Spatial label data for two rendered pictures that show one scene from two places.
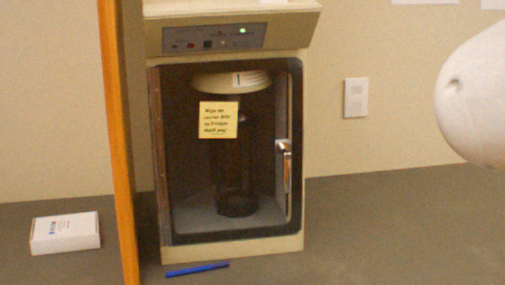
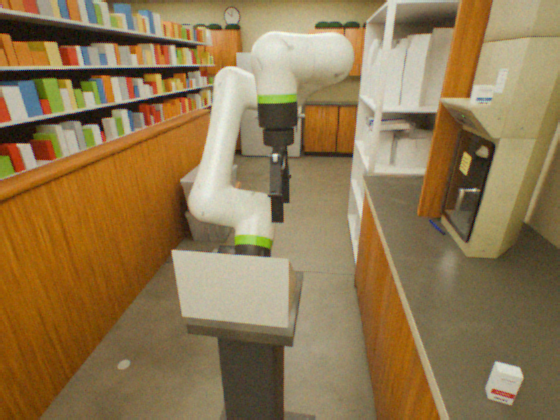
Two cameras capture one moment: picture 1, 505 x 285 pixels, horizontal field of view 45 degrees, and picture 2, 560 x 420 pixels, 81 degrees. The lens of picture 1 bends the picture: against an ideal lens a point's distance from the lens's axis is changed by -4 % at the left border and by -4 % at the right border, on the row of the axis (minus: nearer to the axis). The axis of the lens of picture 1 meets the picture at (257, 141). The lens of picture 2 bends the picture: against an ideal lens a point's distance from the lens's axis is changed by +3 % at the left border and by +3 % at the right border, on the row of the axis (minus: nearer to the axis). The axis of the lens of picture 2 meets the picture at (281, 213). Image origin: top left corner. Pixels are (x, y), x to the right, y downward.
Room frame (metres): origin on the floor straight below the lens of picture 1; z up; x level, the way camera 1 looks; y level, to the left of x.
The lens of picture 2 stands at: (0.88, -1.37, 1.64)
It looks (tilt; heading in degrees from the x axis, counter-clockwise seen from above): 25 degrees down; 107
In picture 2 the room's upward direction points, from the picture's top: straight up
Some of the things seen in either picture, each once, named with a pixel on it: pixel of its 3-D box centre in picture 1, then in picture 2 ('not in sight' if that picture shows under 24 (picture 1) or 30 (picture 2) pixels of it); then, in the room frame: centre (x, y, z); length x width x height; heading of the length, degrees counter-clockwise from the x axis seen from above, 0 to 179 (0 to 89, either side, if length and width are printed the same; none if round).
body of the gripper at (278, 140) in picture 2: not in sight; (278, 147); (0.65, -0.63, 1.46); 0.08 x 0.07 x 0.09; 100
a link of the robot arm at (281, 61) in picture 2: not in sight; (279, 67); (0.64, -0.62, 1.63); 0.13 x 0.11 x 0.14; 35
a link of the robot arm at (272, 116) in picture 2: not in sight; (279, 115); (0.65, -0.63, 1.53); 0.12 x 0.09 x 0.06; 10
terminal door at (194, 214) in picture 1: (230, 155); (463, 184); (1.23, 0.06, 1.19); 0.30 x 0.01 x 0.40; 100
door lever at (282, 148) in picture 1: (285, 168); (464, 199); (1.22, -0.06, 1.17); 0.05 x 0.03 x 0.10; 10
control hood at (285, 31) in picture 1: (230, 30); (467, 115); (1.18, 0.05, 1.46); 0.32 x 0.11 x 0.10; 100
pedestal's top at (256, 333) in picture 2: not in sight; (251, 299); (0.53, -0.57, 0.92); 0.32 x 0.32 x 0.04; 8
